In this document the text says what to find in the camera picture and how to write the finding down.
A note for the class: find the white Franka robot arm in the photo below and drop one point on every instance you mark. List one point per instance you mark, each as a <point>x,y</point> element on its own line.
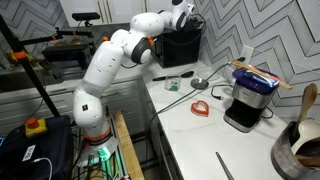
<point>103,66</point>

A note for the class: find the white wall outlet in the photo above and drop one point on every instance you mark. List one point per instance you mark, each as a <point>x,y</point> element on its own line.
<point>246,51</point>

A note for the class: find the black slotted spoon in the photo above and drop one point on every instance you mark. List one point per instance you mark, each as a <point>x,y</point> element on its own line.
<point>186,74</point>

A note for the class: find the metal utensil holder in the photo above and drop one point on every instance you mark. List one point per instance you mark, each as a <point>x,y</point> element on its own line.
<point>283,156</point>

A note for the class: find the black microwave oven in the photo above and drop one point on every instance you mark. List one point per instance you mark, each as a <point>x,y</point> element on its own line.
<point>180,50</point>

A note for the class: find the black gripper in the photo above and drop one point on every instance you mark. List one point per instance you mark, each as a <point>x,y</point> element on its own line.
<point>197,24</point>

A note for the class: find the black and steel coffee maker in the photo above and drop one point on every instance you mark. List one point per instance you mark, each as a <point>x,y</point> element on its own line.
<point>250,95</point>

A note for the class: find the yellow emergency stop box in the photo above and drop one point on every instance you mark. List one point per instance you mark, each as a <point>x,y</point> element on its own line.
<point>36,128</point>

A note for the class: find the wooden spatula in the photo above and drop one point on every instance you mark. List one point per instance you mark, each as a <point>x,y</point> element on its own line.
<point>253,70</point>

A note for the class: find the black equipment case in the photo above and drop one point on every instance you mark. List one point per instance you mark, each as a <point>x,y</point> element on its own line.
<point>56,146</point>

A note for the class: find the small round metallic plate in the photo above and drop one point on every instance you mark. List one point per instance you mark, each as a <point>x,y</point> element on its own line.
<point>199,84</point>

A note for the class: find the black camera stand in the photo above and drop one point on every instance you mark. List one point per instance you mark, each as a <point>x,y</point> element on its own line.
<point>33,78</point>

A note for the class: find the white ladle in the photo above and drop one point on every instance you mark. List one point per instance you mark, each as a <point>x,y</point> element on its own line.
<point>310,131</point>

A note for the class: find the black stereo camera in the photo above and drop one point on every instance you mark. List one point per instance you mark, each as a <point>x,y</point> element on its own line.
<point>85,16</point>

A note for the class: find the orange heart cookie cutter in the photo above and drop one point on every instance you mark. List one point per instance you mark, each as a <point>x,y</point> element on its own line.
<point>192,107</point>

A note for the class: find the black box device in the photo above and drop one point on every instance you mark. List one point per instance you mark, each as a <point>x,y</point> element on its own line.
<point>66,53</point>

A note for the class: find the clear plastic lid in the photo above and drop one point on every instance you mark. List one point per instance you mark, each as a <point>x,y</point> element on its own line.
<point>208,73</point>

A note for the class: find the light wooden spoon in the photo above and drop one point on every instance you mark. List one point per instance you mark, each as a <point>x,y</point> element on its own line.
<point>310,95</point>

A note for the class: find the clear plastic container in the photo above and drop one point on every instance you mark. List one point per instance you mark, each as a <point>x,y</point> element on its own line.
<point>168,81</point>

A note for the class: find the brown wooden utensil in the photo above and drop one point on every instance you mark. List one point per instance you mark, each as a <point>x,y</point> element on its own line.
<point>308,160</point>

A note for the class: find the wooden board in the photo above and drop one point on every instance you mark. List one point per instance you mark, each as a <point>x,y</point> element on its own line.
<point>128,150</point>

